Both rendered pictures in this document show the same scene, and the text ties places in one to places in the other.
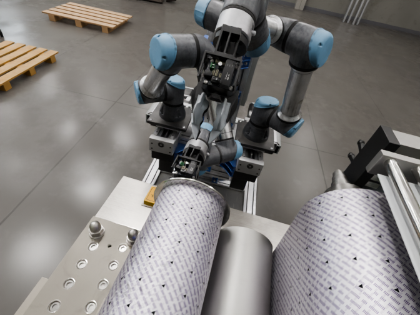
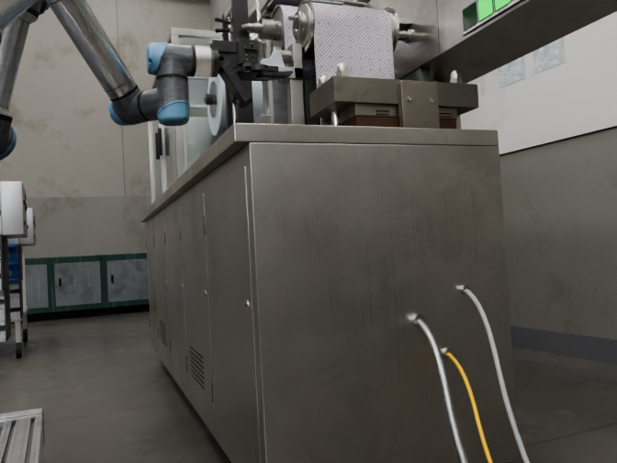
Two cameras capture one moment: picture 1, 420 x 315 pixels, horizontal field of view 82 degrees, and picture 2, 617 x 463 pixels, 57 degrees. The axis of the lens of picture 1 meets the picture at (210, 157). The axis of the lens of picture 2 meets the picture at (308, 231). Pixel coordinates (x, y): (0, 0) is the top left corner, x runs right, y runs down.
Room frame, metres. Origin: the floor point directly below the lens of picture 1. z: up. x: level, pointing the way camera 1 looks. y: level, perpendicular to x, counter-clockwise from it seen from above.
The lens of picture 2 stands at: (0.97, 1.41, 0.63)
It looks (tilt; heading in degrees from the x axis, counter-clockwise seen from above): 2 degrees up; 244
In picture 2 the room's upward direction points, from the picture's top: 3 degrees counter-clockwise
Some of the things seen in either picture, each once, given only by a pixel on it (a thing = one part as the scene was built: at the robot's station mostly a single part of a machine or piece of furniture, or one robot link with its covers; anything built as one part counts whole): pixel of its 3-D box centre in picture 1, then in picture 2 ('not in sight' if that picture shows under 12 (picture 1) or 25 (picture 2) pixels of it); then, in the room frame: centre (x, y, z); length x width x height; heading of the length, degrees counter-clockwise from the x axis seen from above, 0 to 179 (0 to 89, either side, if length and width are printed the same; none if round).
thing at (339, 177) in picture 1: (340, 183); (251, 28); (0.33, -0.24, 1.33); 0.06 x 0.03 x 0.03; 175
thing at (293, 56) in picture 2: not in sight; (290, 99); (0.30, -0.02, 1.05); 0.06 x 0.05 x 0.31; 175
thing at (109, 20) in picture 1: (90, 17); not in sight; (4.80, 2.77, 0.06); 1.32 x 0.91 x 0.13; 87
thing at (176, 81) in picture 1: (172, 88); not in sight; (1.17, 0.27, 0.98); 0.13 x 0.12 x 0.14; 127
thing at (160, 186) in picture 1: (190, 206); (304, 26); (0.27, 0.01, 1.25); 0.15 x 0.01 x 0.15; 85
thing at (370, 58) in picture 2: not in sight; (355, 71); (0.15, 0.09, 1.11); 0.23 x 0.01 x 0.18; 175
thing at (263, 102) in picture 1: (265, 110); not in sight; (1.15, -0.23, 0.98); 0.13 x 0.12 x 0.14; 55
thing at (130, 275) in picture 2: not in sight; (79, 284); (0.43, -6.51, 0.36); 1.81 x 1.66 x 0.71; 178
